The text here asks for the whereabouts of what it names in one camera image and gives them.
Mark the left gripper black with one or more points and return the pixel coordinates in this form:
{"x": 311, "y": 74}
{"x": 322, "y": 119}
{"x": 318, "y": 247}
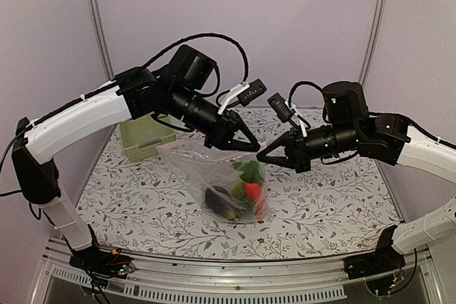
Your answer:
{"x": 222, "y": 135}

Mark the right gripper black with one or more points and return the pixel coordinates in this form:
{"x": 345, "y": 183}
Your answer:
{"x": 296, "y": 156}

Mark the clear zip top bag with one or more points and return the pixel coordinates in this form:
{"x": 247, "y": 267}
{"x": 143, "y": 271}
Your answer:
{"x": 198, "y": 167}

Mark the toy carrot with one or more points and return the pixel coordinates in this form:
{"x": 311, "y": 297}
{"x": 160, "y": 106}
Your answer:
{"x": 254, "y": 193}

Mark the toy eggplant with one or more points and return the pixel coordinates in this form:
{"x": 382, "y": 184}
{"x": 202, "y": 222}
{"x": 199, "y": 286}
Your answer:
{"x": 215, "y": 199}

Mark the toy cucumber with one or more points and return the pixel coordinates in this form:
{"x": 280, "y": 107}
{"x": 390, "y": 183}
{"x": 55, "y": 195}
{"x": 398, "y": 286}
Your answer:
{"x": 245, "y": 209}

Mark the toy yellow corn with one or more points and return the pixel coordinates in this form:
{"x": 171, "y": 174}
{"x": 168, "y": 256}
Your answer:
{"x": 239, "y": 191}

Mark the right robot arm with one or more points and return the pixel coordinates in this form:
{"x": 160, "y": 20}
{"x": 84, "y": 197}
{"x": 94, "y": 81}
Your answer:
{"x": 351, "y": 127}

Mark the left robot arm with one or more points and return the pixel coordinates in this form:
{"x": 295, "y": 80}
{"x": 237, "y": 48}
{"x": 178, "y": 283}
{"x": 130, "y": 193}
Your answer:
{"x": 174, "y": 89}

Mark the toy green leafy vegetable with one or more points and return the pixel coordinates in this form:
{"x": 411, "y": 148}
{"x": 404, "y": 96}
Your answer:
{"x": 250, "y": 171}

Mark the floral table mat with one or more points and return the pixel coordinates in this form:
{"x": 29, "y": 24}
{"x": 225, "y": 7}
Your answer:
{"x": 328, "y": 211}

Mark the cream plastic basket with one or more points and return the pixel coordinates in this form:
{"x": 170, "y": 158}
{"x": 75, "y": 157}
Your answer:
{"x": 141, "y": 137}

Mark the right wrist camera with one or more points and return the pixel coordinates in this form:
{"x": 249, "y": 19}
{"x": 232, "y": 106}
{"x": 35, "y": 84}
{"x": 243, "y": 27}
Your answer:
{"x": 288, "y": 113}

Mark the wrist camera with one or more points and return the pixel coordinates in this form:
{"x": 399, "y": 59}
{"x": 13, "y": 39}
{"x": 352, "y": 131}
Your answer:
{"x": 241, "y": 94}
{"x": 288, "y": 113}

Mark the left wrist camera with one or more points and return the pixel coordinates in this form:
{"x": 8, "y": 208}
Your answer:
{"x": 241, "y": 94}

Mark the front aluminium rail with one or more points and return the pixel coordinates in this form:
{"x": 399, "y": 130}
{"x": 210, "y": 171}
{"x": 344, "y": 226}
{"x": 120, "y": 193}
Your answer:
{"x": 171, "y": 279}

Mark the right metal frame post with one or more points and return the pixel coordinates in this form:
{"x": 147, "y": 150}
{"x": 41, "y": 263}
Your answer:
{"x": 373, "y": 35}

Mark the metal frame post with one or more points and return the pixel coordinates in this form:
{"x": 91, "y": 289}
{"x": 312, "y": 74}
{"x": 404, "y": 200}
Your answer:
{"x": 100, "y": 39}
{"x": 373, "y": 35}

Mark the left metal frame post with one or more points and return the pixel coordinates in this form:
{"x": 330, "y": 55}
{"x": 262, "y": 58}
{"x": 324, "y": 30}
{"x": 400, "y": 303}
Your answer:
{"x": 100, "y": 39}

